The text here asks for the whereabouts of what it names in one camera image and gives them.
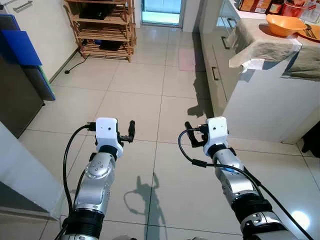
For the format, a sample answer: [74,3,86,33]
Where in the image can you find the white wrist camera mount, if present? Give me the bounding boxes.
[95,117,124,153]
[206,117,229,148]

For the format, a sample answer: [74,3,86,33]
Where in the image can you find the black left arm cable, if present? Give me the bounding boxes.
[61,121,97,240]

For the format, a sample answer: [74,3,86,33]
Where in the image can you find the glass door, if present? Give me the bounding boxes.
[141,0,184,27]

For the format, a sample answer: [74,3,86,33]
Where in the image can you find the grey-green cloth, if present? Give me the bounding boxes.
[229,17,320,81]

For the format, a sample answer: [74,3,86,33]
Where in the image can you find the dark cutlery piece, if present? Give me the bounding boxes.
[303,24,317,39]

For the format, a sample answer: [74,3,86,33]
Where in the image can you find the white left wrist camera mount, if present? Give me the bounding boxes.
[95,117,124,153]

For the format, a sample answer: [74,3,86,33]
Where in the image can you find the red plastic container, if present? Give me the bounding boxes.
[281,0,312,19]

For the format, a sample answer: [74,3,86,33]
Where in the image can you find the orange plastic plate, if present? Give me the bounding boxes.
[297,22,320,42]

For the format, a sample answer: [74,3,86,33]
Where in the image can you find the dark grey cabinet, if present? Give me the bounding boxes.
[0,50,46,139]

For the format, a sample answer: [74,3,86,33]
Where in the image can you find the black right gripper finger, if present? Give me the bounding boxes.
[184,121,199,148]

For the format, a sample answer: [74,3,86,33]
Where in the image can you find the orange food boxes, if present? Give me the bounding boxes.
[238,0,273,14]

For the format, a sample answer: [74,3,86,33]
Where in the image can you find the white tall cupboard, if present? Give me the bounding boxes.
[0,0,80,84]

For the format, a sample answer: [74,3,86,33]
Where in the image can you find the white low cabinet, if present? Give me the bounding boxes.
[0,121,67,221]

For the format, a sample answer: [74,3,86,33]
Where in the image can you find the blue flat board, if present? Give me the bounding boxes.
[0,14,56,101]

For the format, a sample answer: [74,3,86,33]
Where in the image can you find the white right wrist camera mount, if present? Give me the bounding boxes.
[206,117,229,148]

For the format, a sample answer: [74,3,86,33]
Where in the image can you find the orange plastic bowl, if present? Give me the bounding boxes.
[265,14,307,37]

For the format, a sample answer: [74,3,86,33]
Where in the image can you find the black floor power cable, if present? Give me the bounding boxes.
[63,52,92,75]

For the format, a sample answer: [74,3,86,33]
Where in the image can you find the white counter cabinet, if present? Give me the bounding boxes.
[200,0,320,144]

